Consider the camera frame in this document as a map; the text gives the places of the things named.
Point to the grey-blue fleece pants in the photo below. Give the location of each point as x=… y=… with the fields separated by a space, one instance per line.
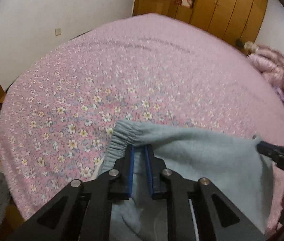
x=233 y=164

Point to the wooden wardrobe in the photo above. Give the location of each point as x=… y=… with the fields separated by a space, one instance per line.
x=233 y=21

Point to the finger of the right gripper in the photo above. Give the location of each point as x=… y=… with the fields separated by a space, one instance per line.
x=267 y=149

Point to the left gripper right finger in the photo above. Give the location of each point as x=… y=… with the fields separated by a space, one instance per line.
x=196 y=210

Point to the pink quilted blanket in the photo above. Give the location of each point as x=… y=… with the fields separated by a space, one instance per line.
x=270 y=63

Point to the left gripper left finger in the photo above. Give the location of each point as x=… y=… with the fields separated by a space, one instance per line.
x=82 y=210

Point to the plush toy on blanket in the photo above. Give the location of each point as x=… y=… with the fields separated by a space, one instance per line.
x=251 y=47

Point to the pink floral bed sheet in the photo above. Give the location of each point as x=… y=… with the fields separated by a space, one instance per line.
x=58 y=117

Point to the white wall socket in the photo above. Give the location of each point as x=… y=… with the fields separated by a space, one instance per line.
x=58 y=31

